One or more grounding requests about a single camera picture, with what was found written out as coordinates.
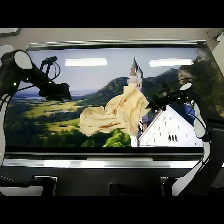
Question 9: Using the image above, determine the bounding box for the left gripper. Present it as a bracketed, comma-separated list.
[39, 81, 73, 102]

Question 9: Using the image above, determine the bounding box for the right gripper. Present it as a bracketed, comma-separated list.
[145, 93, 170, 111]

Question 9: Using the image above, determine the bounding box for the cream garment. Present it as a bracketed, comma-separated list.
[79, 83, 152, 138]

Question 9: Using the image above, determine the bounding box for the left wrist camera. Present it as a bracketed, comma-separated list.
[40, 55, 62, 82]

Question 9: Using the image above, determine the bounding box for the silver frame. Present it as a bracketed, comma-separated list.
[0, 39, 224, 197]

